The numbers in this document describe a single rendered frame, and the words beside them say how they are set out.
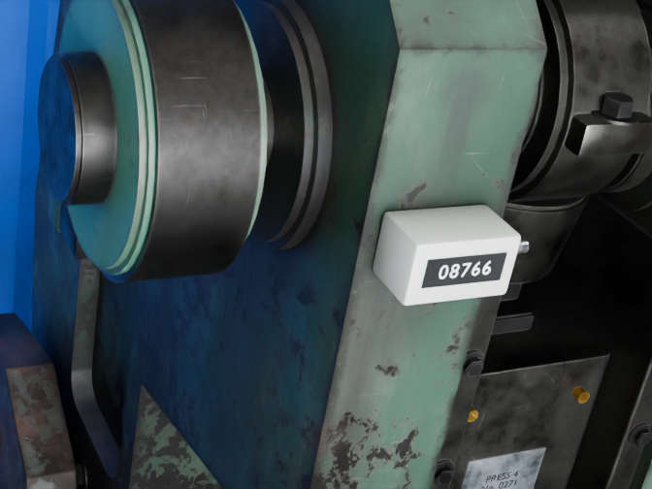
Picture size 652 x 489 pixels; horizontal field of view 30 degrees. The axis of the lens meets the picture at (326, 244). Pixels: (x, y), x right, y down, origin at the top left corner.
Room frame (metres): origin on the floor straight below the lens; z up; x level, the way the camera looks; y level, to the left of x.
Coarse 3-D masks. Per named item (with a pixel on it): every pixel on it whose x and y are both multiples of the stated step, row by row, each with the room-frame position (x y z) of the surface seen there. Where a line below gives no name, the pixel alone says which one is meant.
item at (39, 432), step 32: (0, 320) 1.12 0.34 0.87; (0, 352) 1.03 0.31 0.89; (32, 352) 1.04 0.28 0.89; (0, 384) 1.00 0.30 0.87; (32, 384) 0.99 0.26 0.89; (0, 416) 1.00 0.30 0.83; (32, 416) 0.96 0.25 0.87; (64, 416) 0.97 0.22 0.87; (0, 448) 0.99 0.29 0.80; (32, 448) 0.93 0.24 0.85; (64, 448) 0.95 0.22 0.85; (0, 480) 0.99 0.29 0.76; (32, 480) 0.91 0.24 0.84; (64, 480) 0.92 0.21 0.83
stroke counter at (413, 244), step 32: (384, 224) 0.61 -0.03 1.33; (416, 224) 0.60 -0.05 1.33; (448, 224) 0.61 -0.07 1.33; (480, 224) 0.62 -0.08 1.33; (384, 256) 0.60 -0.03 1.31; (416, 256) 0.58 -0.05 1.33; (448, 256) 0.59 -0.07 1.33; (480, 256) 0.60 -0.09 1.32; (512, 256) 0.61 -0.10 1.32; (416, 288) 0.58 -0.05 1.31; (448, 288) 0.59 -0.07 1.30; (480, 288) 0.60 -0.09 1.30
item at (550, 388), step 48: (528, 288) 0.83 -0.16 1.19; (528, 336) 0.79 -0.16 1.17; (576, 336) 0.80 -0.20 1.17; (480, 384) 0.72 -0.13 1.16; (528, 384) 0.75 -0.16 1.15; (576, 384) 0.77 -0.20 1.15; (480, 432) 0.73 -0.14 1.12; (528, 432) 0.75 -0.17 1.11; (576, 432) 0.78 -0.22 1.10; (480, 480) 0.74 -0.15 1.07; (528, 480) 0.76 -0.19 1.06
